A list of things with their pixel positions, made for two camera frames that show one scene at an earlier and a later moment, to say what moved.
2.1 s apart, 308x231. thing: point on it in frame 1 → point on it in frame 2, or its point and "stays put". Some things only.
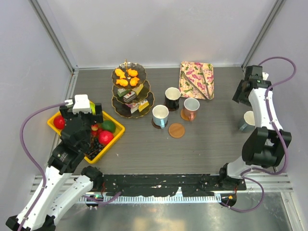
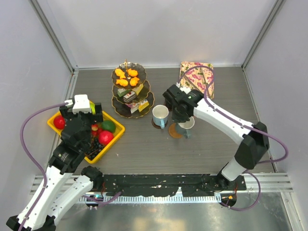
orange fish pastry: [132, 72] stays put
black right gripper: [238, 96] → [177, 119]
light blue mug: [160, 113] stays put
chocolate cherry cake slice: [129, 96] stays put
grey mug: [249, 118] → [182, 127]
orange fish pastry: [122, 82] stays put
